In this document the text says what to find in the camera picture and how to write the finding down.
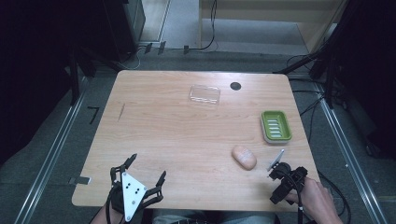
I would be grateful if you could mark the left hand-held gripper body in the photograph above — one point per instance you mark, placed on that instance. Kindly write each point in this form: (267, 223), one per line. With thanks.
(130, 191)

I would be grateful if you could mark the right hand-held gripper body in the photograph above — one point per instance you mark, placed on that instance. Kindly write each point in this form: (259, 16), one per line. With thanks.
(289, 177)

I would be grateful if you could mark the person's right hand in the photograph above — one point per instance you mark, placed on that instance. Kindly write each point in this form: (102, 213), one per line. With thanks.
(316, 199)

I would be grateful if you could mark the person's left hand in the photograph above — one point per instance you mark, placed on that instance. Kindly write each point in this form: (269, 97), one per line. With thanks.
(101, 218)

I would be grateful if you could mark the peach soap bar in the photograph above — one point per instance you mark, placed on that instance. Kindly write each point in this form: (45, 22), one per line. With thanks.
(244, 158)

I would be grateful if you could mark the green soap dish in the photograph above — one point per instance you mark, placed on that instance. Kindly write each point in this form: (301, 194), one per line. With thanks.
(276, 127)

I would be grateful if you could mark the clear plastic box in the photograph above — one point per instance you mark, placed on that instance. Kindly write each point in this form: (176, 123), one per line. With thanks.
(205, 94)

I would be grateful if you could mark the black round table grommet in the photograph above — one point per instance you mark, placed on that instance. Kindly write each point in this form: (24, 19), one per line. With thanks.
(235, 86)

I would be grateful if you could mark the black stand leg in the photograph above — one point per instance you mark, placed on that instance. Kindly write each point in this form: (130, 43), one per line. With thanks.
(306, 59)

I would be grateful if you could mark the black cabinet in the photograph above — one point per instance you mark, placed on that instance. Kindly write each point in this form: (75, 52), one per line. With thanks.
(124, 25)

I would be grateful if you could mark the light wooden furniture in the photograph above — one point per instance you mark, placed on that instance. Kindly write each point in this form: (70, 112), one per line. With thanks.
(267, 15)

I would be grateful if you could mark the metal floor rail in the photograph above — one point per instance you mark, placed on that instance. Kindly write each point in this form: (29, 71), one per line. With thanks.
(348, 155)
(51, 155)

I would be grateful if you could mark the dark wall plug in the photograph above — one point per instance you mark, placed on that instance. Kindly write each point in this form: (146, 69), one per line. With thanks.
(162, 47)
(148, 48)
(186, 49)

